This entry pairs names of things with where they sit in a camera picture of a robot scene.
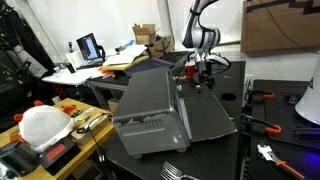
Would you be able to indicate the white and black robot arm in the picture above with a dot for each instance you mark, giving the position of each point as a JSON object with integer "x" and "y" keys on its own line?
{"x": 200, "y": 31}

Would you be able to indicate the dark blue binder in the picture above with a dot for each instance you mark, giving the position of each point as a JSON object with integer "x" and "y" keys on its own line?
{"x": 146, "y": 66}

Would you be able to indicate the black scale orange display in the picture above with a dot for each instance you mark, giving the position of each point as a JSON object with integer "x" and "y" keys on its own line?
{"x": 63, "y": 155}

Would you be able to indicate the white paper stack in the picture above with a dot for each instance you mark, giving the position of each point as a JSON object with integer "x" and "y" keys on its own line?
{"x": 123, "y": 58}

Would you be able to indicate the black hanging jacket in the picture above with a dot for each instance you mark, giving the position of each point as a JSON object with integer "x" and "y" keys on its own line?
{"x": 23, "y": 36}

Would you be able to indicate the white lamp shade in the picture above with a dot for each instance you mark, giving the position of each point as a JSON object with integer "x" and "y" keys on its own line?
{"x": 311, "y": 103}

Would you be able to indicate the black side board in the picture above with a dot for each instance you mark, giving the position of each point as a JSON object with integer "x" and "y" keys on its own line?
{"x": 290, "y": 111}

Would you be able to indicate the small open cardboard box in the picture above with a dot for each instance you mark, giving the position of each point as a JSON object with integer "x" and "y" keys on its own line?
{"x": 145, "y": 36}

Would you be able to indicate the large flat cardboard sheet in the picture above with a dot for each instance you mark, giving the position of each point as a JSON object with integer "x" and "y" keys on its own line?
{"x": 276, "y": 33}

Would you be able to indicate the white desk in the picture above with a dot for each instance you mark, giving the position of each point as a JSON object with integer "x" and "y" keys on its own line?
{"x": 70, "y": 78}

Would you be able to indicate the silver fork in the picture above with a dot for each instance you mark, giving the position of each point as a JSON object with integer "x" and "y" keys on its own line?
{"x": 170, "y": 171}

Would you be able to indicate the grey metal table frame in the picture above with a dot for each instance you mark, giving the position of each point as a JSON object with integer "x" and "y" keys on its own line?
{"x": 106, "y": 85}

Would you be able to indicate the open laptop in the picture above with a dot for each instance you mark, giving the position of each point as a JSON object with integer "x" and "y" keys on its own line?
{"x": 87, "y": 46}

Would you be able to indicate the yellow folder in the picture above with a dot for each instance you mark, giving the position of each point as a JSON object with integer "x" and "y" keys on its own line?
{"x": 133, "y": 64}

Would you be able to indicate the cardboard box with smile logo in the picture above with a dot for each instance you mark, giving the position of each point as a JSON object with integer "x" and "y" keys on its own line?
{"x": 160, "y": 48}

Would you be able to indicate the red plastic cup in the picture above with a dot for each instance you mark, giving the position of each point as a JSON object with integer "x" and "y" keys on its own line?
{"x": 190, "y": 70}

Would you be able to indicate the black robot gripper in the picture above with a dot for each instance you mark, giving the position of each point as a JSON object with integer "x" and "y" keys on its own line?
{"x": 204, "y": 68}

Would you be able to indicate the white cloth bundle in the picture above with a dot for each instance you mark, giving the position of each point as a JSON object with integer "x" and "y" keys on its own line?
{"x": 43, "y": 126}

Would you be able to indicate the wooden workbench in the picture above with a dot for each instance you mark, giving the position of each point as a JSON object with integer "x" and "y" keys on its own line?
{"x": 85, "y": 145}

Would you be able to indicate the black flat case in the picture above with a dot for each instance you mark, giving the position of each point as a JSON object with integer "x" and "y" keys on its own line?
{"x": 176, "y": 57}

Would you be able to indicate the black round device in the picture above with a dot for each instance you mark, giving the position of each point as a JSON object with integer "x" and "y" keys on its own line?
{"x": 18, "y": 158}

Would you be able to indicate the white tape piece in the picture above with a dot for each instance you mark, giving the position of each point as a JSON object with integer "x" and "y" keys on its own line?
{"x": 226, "y": 77}

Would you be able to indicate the grey mini oven body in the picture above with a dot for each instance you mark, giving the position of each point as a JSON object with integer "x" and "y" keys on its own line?
{"x": 146, "y": 100}

